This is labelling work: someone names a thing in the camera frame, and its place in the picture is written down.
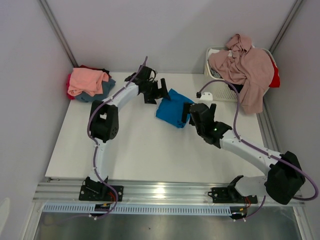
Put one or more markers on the black folded shirt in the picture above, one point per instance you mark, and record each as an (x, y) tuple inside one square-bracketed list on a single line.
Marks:
[(105, 71)]

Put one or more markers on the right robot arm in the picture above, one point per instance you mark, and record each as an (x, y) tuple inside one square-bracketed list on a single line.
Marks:
[(282, 171)]

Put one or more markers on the white slotted cable duct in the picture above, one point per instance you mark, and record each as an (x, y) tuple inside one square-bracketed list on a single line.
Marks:
[(188, 210)]

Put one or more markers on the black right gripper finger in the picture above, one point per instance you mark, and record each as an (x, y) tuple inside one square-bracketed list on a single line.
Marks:
[(212, 110), (185, 112)]

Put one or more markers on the grey garment in basket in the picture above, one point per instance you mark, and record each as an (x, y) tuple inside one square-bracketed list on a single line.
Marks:
[(215, 74)]

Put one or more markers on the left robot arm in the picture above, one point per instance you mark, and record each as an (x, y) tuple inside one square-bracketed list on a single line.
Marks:
[(103, 127)]

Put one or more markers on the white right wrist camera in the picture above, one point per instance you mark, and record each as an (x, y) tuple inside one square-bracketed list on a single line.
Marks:
[(204, 96)]

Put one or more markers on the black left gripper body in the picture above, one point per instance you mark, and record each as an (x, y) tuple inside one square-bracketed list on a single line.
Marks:
[(152, 89)]

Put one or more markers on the salmon pink folded shirt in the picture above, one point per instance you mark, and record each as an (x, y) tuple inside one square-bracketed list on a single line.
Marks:
[(86, 81)]

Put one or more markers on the right corner metal profile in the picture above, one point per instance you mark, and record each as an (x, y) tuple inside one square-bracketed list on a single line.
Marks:
[(293, 13)]

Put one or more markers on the dusty pink shirt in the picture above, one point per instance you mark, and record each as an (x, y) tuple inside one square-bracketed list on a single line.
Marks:
[(243, 64)]

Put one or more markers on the blue t shirt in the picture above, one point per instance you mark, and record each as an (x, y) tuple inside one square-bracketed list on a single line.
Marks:
[(171, 111)]

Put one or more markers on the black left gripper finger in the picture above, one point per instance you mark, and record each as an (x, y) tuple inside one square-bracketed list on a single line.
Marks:
[(150, 98), (163, 91)]

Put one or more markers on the red shirt in basket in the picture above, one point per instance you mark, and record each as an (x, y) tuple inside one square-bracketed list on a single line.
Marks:
[(275, 83)]

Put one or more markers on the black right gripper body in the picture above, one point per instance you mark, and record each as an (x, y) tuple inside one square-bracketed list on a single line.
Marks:
[(199, 130)]

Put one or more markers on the corner metal profile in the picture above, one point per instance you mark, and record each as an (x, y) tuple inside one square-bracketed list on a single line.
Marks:
[(49, 15), (293, 13)]

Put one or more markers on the left corner metal profile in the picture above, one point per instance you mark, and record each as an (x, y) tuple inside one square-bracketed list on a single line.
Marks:
[(49, 15)]

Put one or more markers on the aluminium mounting rail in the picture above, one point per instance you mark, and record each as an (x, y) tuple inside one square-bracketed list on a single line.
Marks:
[(135, 192)]

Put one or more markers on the white laundry basket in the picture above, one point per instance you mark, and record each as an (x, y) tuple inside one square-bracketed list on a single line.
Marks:
[(222, 84)]

